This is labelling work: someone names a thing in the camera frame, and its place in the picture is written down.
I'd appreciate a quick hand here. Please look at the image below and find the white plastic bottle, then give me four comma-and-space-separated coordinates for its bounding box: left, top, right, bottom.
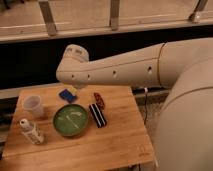
19, 119, 44, 145

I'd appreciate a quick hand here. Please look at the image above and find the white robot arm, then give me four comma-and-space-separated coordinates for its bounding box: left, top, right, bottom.
56, 37, 213, 171

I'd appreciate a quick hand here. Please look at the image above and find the metal frame post right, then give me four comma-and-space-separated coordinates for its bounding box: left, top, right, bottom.
189, 0, 208, 23

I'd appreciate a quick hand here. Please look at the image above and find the metal frame post middle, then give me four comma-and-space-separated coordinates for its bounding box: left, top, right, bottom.
110, 0, 120, 31

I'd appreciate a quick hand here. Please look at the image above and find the metal frame post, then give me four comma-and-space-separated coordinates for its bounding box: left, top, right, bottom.
38, 0, 57, 36
110, 0, 120, 31
189, 0, 208, 23

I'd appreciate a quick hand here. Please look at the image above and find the green bowl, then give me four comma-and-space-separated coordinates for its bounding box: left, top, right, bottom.
53, 104, 89, 137

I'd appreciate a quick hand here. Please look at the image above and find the red brown snack bar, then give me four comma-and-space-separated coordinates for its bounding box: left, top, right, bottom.
94, 92, 105, 110

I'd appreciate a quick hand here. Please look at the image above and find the metal frame post left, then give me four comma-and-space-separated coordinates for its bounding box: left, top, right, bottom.
38, 0, 57, 36

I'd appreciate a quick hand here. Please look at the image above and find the blue sponge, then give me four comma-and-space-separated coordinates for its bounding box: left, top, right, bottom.
59, 89, 77, 103

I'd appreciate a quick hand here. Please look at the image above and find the clear plastic cup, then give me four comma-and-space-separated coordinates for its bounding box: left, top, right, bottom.
22, 95, 44, 118

